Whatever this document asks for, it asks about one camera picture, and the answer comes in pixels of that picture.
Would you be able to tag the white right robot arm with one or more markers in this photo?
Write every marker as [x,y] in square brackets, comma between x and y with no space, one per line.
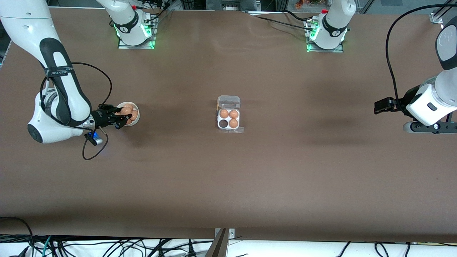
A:
[28,25]

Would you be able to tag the metal table edge bracket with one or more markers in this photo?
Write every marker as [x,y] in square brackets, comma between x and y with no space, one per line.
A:
[232,233]

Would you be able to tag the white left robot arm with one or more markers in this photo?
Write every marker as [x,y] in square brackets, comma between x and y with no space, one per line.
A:
[334,28]

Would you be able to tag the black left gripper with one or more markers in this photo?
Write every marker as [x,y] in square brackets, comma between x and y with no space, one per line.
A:
[399,104]

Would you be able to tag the aluminium frame profile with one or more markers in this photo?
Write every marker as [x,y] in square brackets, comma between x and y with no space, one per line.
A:
[437,17]

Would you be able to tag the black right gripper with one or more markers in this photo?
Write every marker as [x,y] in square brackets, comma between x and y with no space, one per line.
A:
[100,118]

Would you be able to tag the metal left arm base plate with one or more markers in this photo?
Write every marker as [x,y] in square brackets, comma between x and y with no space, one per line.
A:
[337,50]

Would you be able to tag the aluminium table frame rail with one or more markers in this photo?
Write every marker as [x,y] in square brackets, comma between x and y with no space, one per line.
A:
[9,45]

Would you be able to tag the white round bowl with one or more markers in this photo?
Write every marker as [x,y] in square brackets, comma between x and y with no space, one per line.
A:
[135,123]

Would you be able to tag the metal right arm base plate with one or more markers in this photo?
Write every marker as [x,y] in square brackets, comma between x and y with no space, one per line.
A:
[125,46]

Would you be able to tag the colourful small background items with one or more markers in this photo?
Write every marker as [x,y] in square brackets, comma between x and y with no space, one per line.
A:
[301,3]

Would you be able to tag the clear plastic egg carton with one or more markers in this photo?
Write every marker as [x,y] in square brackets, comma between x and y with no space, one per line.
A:
[228,101]

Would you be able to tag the dark camera stand pole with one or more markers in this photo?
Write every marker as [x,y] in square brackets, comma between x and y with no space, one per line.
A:
[217,248]

